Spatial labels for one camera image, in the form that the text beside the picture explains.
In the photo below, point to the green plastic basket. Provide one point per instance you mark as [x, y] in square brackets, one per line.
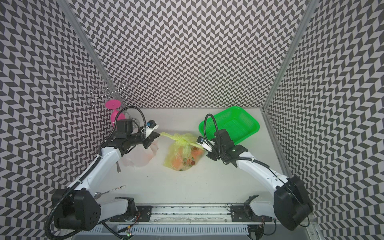
[238, 123]

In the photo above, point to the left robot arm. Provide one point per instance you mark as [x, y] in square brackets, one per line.
[76, 208]

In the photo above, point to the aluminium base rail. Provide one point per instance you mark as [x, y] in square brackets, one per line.
[188, 220]

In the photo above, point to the metal knife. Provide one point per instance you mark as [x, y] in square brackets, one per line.
[118, 167]

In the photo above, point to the wire rack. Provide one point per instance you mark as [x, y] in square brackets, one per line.
[95, 97]

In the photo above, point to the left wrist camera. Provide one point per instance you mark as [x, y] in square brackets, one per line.
[149, 127]

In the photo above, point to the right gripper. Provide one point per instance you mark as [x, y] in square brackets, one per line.
[211, 155]

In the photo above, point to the aluminium corner post right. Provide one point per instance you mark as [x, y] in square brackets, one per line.
[310, 10]

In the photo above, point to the yellow green plastic bag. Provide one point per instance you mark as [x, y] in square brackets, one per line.
[184, 153]

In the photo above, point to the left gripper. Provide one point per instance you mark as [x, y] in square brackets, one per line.
[150, 139]

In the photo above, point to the pink plastic cup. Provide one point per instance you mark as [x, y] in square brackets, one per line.
[113, 116]

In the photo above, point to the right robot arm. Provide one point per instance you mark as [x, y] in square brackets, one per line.
[290, 203]

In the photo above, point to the white plastic bag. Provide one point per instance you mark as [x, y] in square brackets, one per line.
[139, 156]

